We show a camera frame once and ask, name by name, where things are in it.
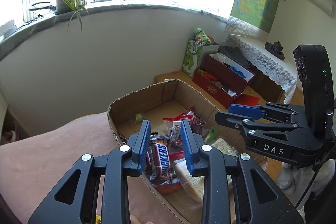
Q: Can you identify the pale green candy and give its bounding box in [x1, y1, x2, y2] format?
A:
[135, 113, 146, 124]

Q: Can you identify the large cracker packet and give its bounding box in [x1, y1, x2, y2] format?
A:
[172, 137, 240, 204]

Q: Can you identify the red booklet on floor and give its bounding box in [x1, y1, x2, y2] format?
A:
[233, 94, 260, 106]

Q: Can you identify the dark red gift box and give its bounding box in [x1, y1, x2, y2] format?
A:
[202, 52, 255, 96]

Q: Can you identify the open cardboard box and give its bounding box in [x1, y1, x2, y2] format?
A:
[106, 78, 268, 224]

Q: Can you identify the brown Snickers bar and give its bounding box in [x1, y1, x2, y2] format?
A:
[145, 151, 155, 175]

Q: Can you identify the green gift bag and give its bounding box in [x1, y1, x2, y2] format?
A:
[182, 28, 219, 78]

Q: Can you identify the yellow candy packet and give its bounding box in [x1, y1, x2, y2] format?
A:
[95, 215, 101, 224]

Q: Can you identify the red-edged dried fruit bag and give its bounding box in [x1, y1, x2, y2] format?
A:
[163, 108, 193, 150]

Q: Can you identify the white lace tablecloth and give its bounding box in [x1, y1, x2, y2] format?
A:
[224, 34, 298, 103]

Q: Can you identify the green candy wrapper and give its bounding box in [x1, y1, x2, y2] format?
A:
[205, 127, 217, 145]

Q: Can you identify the white power adapter box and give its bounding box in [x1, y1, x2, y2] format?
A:
[0, 20, 17, 38]

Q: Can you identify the red shoe box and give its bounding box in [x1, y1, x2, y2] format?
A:
[193, 71, 238, 108]

